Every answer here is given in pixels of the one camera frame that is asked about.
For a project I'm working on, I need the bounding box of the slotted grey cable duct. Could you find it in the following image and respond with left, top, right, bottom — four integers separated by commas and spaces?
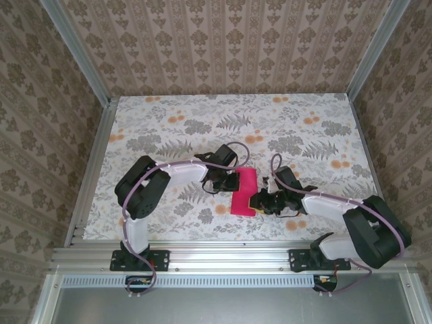
62, 273, 320, 288

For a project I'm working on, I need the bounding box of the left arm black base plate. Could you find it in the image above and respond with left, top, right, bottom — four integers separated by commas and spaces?
109, 248, 171, 272

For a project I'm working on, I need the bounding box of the long aluminium base rail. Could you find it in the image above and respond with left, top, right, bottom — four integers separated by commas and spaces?
50, 240, 419, 271

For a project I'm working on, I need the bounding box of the aluminium side rail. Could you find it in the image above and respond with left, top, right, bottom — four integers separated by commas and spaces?
347, 94, 399, 246
63, 97, 119, 247

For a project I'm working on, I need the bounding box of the aluminium frame post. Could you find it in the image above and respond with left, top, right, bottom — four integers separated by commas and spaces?
346, 0, 404, 99
40, 0, 114, 105

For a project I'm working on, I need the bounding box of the floral table cover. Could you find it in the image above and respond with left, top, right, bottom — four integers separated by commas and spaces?
82, 94, 389, 242

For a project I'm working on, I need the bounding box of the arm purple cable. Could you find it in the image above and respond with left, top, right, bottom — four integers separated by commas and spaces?
269, 153, 406, 298
121, 141, 251, 300

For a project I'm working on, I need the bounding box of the small circuit board with wires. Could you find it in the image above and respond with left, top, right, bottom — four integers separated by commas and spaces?
125, 275, 152, 294
313, 273, 339, 292

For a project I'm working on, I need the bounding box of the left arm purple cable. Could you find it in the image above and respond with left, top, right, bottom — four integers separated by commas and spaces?
121, 141, 251, 300

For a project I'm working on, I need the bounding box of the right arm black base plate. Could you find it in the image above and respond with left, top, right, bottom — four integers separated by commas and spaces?
289, 248, 352, 273

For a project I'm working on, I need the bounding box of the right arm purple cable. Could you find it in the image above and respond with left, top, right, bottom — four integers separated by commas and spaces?
269, 153, 406, 298

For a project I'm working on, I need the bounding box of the pink paper sheet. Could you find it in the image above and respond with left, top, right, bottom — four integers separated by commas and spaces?
230, 167, 258, 217

